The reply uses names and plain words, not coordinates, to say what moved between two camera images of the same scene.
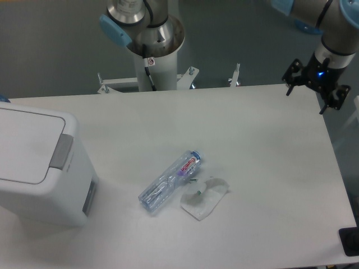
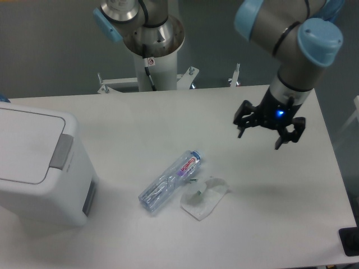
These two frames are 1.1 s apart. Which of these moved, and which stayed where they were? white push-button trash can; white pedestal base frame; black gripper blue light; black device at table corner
Moved: black gripper blue light
Stayed: black device at table corner; white push-button trash can; white pedestal base frame
